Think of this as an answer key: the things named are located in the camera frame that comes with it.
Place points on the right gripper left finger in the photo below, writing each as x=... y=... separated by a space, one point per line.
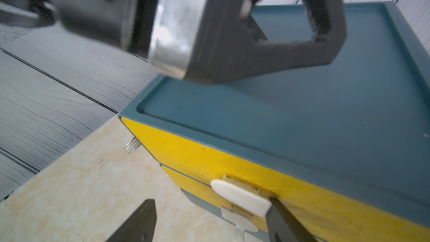
x=139 y=227

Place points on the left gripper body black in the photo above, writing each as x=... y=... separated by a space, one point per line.
x=163 y=31

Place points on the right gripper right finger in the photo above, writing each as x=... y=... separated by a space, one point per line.
x=283 y=226

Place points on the yellow bottom drawer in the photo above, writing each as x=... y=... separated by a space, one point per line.
x=202 y=195

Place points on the yellow drawer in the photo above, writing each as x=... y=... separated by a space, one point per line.
x=328 y=215
x=202 y=195

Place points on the yellow top drawer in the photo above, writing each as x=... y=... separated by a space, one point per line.
x=328 y=215

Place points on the silver fork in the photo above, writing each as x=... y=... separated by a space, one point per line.
x=132 y=145

